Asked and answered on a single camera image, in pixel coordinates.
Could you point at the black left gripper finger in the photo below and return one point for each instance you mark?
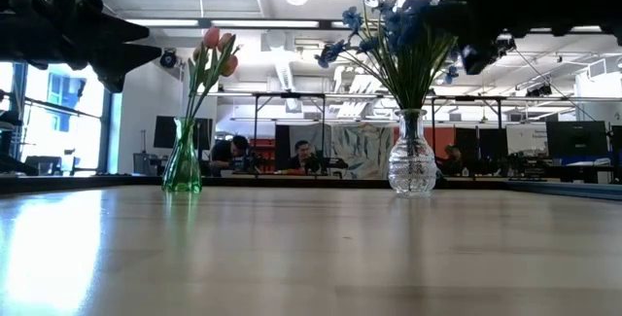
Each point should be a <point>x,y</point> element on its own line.
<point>121,30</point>
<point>126,60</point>

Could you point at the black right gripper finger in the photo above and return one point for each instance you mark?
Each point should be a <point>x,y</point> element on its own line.
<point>481,51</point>
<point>486,0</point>

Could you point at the dense blue flower bunch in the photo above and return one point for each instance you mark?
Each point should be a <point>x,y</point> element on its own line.
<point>413,26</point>

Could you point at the pink tulip bunch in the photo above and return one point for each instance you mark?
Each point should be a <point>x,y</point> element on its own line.
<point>212,37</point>

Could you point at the green glass vase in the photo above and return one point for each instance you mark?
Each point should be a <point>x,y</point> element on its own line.
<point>182,170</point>

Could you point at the clear cut-glass vase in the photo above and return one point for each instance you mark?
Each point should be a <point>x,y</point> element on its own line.
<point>412,170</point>

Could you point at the sparse blue flower spray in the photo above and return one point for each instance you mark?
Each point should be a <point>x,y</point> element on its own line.
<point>333,52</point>

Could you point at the long ceiling light strip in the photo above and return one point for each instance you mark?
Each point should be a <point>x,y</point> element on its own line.
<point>265,23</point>
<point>162,22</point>

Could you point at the black ceiling spotlight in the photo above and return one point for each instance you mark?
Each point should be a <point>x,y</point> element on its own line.
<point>168,58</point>

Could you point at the black monitor on stand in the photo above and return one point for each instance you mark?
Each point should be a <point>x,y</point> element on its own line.
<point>165,131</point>

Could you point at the white sign board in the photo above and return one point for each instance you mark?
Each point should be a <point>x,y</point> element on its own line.
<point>527,140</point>

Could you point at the seated person with cap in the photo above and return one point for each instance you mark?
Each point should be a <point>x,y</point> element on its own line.
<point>453,158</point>

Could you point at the wide black monitor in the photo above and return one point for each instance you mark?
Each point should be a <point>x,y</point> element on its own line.
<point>576,140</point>

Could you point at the person leaning over bench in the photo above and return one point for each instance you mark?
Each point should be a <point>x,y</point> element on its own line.
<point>228,153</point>

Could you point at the leaf-patterned screen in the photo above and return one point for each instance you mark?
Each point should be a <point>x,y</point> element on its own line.
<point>362,150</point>

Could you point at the black overhead rack frame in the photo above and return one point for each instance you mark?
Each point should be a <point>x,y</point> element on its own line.
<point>272,94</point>

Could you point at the seated person facing camera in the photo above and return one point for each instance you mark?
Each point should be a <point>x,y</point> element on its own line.
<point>301,153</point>

